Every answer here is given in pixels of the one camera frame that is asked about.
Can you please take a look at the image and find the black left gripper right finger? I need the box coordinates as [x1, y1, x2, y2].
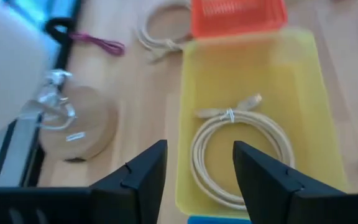
[232, 140, 346, 224]

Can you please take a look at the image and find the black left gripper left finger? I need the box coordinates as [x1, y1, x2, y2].
[90, 139, 168, 224]

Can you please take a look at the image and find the white twist tie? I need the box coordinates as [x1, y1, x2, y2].
[218, 107, 236, 124]

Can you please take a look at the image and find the beige USB cable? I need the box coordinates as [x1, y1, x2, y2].
[134, 0, 195, 62]
[190, 93, 296, 211]

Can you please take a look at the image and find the blue plastic basket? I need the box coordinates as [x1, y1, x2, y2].
[187, 215, 252, 224]

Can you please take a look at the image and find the purple cable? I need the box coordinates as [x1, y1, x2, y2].
[68, 32, 126, 57]

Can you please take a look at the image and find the yellow translucent plastic bin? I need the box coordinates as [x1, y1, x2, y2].
[175, 27, 349, 219]

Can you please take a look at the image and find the orange plastic basket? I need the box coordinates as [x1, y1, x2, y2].
[190, 0, 288, 40]

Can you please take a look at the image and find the black aluminium table frame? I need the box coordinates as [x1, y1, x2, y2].
[0, 0, 85, 188]

